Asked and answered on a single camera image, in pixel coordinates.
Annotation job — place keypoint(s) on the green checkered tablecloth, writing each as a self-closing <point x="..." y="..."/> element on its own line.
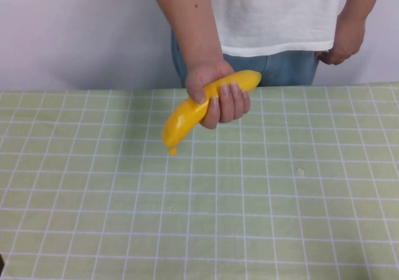
<point x="249" y="199"/>

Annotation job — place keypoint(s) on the yellow banana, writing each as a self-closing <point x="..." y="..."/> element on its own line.
<point x="184" y="118"/>

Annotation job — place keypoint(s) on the person's left forearm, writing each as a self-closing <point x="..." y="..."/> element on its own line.
<point x="352" y="2"/>

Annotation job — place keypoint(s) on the person's right hand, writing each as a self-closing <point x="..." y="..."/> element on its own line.
<point x="230" y="105"/>

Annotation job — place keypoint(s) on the blue jeans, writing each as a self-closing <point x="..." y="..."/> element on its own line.
<point x="280" y="71"/>

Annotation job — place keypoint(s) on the person's right forearm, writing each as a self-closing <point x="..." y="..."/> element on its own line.
<point x="190" y="21"/>

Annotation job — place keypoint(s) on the person's left hand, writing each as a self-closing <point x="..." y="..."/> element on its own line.
<point x="346" y="43"/>

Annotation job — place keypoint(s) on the white t-shirt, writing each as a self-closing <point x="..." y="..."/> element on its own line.
<point x="274" y="12"/>

